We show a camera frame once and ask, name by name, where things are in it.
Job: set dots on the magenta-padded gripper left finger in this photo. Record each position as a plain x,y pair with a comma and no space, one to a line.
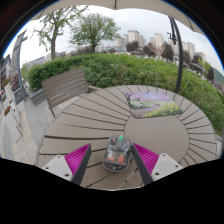
60,166

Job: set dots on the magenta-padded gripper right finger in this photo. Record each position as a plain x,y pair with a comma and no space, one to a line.
165,165

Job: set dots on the flower landscape print mouse pad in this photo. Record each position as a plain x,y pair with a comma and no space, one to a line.
151,105

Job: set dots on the grey slatted outdoor chair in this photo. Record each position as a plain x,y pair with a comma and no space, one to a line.
65,86

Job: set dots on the black curved umbrella pole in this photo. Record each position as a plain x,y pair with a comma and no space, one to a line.
180,60

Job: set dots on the dark standing sign pillar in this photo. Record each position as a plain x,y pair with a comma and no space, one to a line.
18,66

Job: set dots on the group of apartment buildings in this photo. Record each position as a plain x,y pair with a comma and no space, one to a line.
156,41

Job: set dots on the thin-crowned tree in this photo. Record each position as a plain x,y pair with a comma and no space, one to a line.
53,36

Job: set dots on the full-crowned green tree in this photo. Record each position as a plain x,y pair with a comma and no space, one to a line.
93,30

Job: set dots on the beige patio umbrella canopy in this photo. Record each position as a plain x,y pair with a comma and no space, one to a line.
116,3

